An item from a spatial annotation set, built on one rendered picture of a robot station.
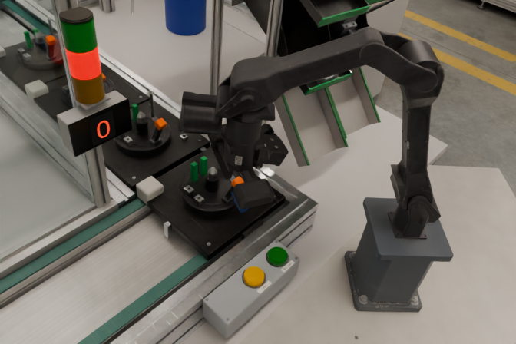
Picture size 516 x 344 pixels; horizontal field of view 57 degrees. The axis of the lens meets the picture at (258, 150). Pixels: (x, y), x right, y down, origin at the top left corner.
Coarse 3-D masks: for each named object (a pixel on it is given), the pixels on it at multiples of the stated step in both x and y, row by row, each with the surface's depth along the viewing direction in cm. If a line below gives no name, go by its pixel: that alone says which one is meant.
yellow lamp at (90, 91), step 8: (72, 80) 80; (80, 80) 79; (88, 80) 79; (96, 80) 80; (80, 88) 80; (88, 88) 80; (96, 88) 81; (80, 96) 81; (88, 96) 81; (96, 96) 82
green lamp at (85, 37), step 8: (64, 24) 73; (72, 24) 73; (80, 24) 73; (88, 24) 74; (64, 32) 74; (72, 32) 73; (80, 32) 73; (88, 32) 74; (64, 40) 75; (72, 40) 74; (80, 40) 74; (88, 40) 75; (96, 40) 77; (72, 48) 75; (80, 48) 75; (88, 48) 76
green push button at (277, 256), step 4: (272, 248) 99; (276, 248) 99; (280, 248) 99; (272, 252) 98; (276, 252) 98; (280, 252) 98; (284, 252) 98; (268, 256) 98; (272, 256) 97; (276, 256) 97; (280, 256) 97; (284, 256) 98; (272, 260) 97; (276, 260) 97; (280, 260) 97; (284, 260) 97; (276, 264) 97; (280, 264) 97
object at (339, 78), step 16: (256, 0) 105; (288, 0) 114; (256, 16) 107; (288, 16) 112; (304, 16) 113; (288, 32) 109; (304, 32) 111; (320, 32) 111; (288, 48) 107; (304, 48) 109; (336, 80) 105
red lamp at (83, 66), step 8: (96, 48) 78; (72, 56) 76; (80, 56) 76; (88, 56) 77; (96, 56) 78; (72, 64) 77; (80, 64) 77; (88, 64) 78; (96, 64) 79; (72, 72) 79; (80, 72) 78; (88, 72) 78; (96, 72) 79
